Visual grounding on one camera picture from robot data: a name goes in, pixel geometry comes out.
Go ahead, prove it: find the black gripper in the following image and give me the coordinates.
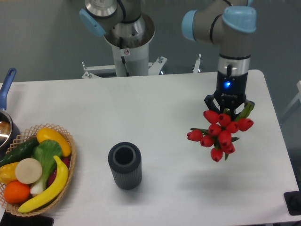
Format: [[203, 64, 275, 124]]
[[204, 71, 255, 113]]

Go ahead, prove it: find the red tulip bouquet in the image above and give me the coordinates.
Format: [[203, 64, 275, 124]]
[[187, 109, 254, 162]]

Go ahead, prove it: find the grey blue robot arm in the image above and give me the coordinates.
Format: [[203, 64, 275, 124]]
[[79, 0, 256, 114]]

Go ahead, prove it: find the dark grey ribbed vase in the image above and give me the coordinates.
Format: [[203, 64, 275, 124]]
[[108, 142, 142, 190]]

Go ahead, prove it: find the black device at edge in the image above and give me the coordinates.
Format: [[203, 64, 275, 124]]
[[284, 191, 301, 216]]

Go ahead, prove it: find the dark red vegetable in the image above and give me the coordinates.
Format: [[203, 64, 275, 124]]
[[47, 157, 71, 187]]

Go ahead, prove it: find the green bok choy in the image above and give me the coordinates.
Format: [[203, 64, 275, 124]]
[[30, 139, 62, 196]]

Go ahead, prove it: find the yellow banana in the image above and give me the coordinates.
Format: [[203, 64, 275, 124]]
[[18, 155, 69, 213]]

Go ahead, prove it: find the green cucumber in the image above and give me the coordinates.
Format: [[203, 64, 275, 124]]
[[0, 137, 39, 167]]

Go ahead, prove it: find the beige round disc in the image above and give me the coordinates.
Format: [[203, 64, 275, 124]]
[[15, 158, 42, 184]]

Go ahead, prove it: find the orange fruit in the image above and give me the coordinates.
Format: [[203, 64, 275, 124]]
[[3, 181, 30, 204]]

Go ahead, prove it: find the yellow bell pepper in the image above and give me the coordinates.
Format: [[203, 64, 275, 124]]
[[0, 162, 19, 184]]

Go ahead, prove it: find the woven wicker basket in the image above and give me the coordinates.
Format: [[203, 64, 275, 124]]
[[0, 123, 76, 217]]

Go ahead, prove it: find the black object bottom left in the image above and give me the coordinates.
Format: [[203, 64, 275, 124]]
[[0, 212, 54, 226]]

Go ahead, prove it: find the white frame at right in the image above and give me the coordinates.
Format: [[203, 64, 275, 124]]
[[279, 81, 301, 123]]

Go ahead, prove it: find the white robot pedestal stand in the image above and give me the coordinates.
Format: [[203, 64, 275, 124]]
[[81, 12, 202, 80]]

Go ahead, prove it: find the blue handled saucepan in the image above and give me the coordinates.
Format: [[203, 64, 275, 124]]
[[0, 68, 20, 160]]

